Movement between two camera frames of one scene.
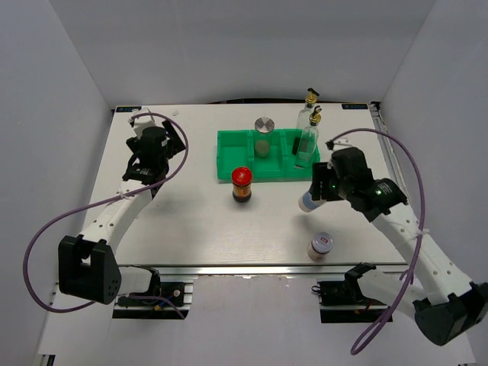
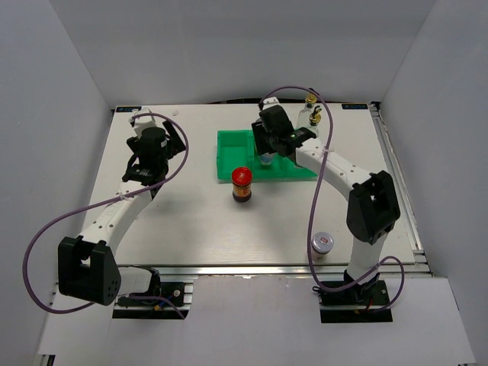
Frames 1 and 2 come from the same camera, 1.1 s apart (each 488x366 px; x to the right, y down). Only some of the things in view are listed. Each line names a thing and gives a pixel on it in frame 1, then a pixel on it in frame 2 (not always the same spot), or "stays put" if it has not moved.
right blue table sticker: x=354 y=107 stays put
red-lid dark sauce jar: x=242 y=189 stays put
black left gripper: x=134 y=146 stays put
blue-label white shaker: x=307 y=204 -> x=266 y=158
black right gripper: x=320 y=171 -> x=259 y=133
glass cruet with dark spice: x=303 y=119 stays put
